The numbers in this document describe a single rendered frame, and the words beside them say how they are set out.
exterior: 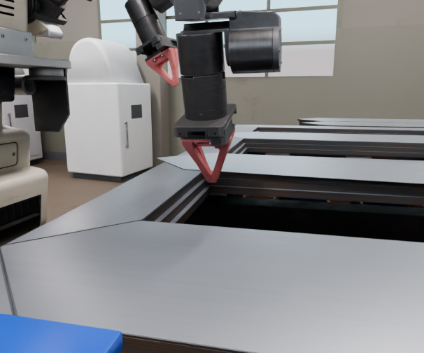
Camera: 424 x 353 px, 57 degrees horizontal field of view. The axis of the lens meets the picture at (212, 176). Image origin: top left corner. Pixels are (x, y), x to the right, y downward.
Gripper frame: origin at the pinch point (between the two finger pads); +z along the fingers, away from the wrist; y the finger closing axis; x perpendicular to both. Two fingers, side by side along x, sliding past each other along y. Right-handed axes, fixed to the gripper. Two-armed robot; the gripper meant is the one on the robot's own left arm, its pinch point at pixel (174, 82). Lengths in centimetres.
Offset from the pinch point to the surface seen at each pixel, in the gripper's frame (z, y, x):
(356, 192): 33.0, -20.5, -27.5
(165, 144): -19, 352, 187
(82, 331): 23, -71, -21
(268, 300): 28, -60, -23
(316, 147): 28.2, 23.2, -19.2
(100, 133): -54, 271, 211
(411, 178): 34, -18, -35
